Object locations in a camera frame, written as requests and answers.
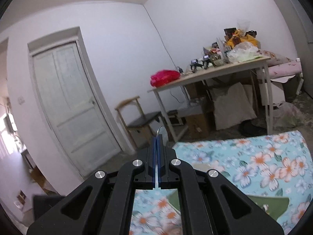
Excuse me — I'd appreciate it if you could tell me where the cardboard box under desk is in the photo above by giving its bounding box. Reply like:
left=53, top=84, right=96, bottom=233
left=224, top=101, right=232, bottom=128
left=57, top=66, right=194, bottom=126
left=184, top=97, right=216, bottom=139

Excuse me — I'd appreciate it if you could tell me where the white panel door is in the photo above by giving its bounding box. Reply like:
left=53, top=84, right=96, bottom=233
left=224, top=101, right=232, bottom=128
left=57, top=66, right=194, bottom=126
left=28, top=27, right=127, bottom=178

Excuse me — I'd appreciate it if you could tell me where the white sack under desk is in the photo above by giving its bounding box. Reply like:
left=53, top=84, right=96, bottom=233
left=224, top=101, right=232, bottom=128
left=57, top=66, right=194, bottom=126
left=210, top=82, right=257, bottom=130

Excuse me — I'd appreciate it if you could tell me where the green utensil holder basket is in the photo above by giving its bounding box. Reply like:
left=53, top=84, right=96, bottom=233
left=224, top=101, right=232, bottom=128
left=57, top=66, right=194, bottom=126
left=167, top=189, right=290, bottom=221

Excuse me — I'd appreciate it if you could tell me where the red plastic bag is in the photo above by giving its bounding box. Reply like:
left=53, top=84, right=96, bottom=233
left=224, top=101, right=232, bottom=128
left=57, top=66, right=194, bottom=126
left=150, top=70, right=180, bottom=88

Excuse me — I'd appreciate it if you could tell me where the yellow bag on desk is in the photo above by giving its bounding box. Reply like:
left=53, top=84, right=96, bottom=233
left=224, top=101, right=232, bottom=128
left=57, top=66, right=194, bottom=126
left=226, top=29, right=259, bottom=48

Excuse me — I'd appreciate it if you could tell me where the white frame wooden desk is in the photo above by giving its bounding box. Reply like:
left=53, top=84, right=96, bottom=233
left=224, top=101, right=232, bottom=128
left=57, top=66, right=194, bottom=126
left=148, top=55, right=274, bottom=142

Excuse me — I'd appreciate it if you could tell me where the floral blue tablecloth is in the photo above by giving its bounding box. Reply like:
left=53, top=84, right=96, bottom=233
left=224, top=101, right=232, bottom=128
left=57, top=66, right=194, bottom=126
left=130, top=131, right=312, bottom=234

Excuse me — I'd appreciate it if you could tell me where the wooden chair black seat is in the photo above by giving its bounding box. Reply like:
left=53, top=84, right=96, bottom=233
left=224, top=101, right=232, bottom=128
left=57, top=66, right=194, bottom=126
left=115, top=96, right=167, bottom=149

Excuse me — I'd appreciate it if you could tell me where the clear plastic bag on desk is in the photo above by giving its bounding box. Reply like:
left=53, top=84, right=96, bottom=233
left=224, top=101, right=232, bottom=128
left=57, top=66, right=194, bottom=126
left=227, top=41, right=261, bottom=63

